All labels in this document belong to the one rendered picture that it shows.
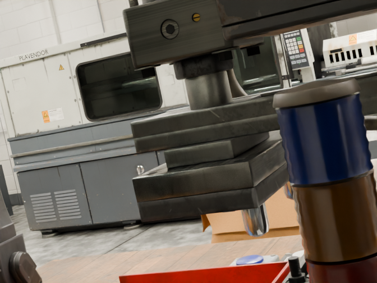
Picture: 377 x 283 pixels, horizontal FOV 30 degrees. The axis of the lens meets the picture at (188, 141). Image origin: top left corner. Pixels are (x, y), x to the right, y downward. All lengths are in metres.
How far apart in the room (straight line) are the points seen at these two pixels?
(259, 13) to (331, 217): 0.24
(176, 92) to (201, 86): 5.10
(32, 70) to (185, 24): 5.90
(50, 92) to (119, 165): 0.92
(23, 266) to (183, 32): 0.46
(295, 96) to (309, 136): 0.02
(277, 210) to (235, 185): 2.40
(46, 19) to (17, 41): 0.57
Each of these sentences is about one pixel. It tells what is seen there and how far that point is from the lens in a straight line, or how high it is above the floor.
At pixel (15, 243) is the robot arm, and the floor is 1.05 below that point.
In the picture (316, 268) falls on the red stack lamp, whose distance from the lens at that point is 0.32.
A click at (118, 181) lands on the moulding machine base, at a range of 6.07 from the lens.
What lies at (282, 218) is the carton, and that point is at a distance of 2.93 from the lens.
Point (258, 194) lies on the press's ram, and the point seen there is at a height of 1.11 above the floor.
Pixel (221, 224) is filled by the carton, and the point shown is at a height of 0.55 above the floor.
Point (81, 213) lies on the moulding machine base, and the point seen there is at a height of 0.20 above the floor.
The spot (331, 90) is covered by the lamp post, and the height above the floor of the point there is 1.19.
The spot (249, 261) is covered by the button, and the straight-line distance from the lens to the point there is 1.01.
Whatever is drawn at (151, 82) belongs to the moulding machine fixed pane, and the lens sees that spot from 5.79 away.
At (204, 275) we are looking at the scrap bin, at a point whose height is 0.95.
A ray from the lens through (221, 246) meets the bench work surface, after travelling 1.27.
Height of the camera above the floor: 1.21
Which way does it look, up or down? 5 degrees down
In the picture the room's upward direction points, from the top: 12 degrees counter-clockwise
